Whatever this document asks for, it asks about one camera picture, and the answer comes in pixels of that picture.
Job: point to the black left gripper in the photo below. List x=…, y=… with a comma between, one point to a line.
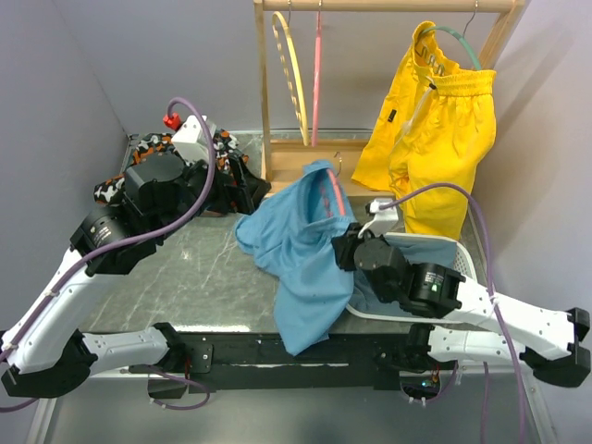
x=245, y=195

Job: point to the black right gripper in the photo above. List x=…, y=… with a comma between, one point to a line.
x=344, y=244

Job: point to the light blue shorts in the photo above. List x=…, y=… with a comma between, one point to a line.
x=289, y=237

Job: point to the pink hanger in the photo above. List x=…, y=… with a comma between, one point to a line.
x=331, y=192
x=317, y=77

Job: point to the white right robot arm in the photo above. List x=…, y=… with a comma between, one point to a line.
x=460, y=321

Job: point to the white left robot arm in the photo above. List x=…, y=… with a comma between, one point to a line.
x=47, y=355

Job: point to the orange black patterned shorts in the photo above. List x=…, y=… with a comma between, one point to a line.
x=111, y=190

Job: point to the yellow hanger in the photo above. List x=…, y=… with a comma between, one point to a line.
x=291, y=78

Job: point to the yellow shorts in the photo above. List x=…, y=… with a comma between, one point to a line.
x=436, y=125

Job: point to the grey-blue cloth in basket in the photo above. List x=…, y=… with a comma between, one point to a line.
x=416, y=251

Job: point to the wooden clothes rack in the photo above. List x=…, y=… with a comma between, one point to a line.
x=283, y=159

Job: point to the white perforated laundry basket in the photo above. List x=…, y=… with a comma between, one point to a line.
x=463, y=263

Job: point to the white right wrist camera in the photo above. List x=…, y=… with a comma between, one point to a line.
x=384, y=216

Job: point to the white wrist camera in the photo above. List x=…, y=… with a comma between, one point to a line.
x=190, y=142
x=384, y=216

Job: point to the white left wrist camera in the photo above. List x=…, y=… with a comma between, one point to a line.
x=190, y=142

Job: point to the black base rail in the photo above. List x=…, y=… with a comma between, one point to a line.
x=224, y=361

